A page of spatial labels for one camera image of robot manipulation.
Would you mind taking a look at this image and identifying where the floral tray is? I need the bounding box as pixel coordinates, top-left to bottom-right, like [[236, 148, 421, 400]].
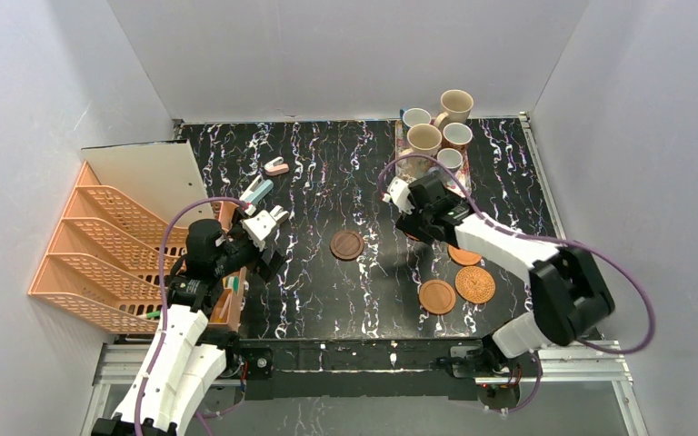
[[394, 120, 472, 193]]

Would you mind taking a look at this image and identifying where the light wooden coaster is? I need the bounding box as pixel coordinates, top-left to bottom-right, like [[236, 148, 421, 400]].
[[447, 245, 483, 266], [418, 279, 456, 315]]

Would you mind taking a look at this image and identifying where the dark walnut wooden coaster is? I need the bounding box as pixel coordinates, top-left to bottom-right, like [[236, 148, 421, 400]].
[[330, 230, 364, 261]]

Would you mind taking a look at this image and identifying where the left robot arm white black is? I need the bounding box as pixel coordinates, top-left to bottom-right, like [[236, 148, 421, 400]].
[[91, 212, 284, 435]]

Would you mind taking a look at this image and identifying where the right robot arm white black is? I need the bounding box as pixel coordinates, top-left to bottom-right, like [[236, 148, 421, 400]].
[[384, 174, 615, 372]]

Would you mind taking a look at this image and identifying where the small grey heart mug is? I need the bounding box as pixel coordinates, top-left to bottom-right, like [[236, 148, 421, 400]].
[[437, 148, 464, 174]]

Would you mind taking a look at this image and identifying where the orange desk organizer tray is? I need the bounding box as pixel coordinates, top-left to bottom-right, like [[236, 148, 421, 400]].
[[209, 202, 247, 332]]

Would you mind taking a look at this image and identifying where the blue white stapler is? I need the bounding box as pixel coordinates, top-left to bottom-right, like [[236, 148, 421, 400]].
[[240, 175, 274, 208]]

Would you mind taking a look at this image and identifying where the beige mug front left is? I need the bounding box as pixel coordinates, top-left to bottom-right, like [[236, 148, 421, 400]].
[[406, 124, 443, 157]]

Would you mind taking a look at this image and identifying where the pink floral mug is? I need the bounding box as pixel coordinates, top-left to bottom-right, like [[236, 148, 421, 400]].
[[442, 123, 474, 153]]

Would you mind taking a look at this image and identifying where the pink mini stapler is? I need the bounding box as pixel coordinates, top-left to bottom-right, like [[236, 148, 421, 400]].
[[264, 156, 290, 176]]

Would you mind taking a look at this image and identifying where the blue mug white inside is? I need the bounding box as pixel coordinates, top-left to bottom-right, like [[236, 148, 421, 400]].
[[401, 107, 432, 129]]

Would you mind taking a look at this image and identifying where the tall beige mug rear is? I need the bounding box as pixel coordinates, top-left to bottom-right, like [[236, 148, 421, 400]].
[[433, 89, 474, 129]]

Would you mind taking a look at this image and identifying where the white folder board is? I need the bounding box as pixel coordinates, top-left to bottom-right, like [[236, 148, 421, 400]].
[[81, 140, 208, 223]]

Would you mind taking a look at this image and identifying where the orange mesh file rack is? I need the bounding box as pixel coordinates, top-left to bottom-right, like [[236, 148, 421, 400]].
[[27, 160, 191, 335]]

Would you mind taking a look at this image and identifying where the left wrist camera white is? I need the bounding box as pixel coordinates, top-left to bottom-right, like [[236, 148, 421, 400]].
[[241, 210, 279, 252]]

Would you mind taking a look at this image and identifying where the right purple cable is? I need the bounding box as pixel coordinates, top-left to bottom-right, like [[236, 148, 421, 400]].
[[376, 153, 657, 416]]

